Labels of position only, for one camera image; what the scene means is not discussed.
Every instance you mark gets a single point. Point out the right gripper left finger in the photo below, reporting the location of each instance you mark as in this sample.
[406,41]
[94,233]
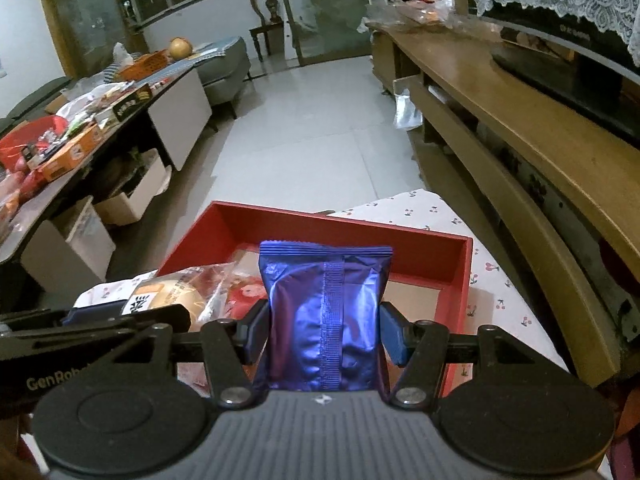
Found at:
[228,347]

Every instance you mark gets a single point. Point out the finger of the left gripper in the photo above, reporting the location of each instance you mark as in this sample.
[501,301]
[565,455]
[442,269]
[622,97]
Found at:
[93,314]
[176,316]

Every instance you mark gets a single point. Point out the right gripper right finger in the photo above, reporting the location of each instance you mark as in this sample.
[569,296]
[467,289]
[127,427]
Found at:
[418,348]

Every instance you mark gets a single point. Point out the bread bun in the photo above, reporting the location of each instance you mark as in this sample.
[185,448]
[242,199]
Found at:
[202,290]

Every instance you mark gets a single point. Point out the blue foil snack packet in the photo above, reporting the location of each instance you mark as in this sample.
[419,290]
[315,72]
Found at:
[324,303]

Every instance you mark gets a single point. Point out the white long snack packet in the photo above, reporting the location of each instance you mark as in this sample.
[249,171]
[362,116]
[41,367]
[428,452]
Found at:
[104,293]

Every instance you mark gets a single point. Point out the red chip bag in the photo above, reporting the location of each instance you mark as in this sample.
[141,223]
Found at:
[243,292]

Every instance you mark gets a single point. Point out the red cardboard box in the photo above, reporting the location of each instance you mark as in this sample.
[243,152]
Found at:
[429,274]

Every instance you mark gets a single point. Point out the cherry print tablecloth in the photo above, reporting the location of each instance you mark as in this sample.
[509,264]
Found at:
[493,297]

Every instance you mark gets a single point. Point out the white cardboard box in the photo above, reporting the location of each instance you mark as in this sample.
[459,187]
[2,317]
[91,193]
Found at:
[127,204]

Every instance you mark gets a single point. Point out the orange snack box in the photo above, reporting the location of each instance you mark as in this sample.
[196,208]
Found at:
[72,153]

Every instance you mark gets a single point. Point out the cluttered side table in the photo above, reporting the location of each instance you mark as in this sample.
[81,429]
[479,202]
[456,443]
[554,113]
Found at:
[174,99]

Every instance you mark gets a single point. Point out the wooden tv cabinet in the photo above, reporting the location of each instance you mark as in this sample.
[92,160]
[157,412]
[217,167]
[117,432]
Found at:
[453,78]

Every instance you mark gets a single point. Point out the white plastic bag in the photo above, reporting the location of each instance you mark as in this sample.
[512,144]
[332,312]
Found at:
[407,116]

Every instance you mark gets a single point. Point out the grey sofa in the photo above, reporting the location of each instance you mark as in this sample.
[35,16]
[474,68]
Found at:
[223,66]

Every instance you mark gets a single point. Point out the yellow pomelo fruit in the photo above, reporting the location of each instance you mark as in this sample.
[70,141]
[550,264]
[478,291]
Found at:
[179,48]

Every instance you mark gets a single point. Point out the wooden chair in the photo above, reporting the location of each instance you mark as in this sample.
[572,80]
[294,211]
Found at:
[268,12]

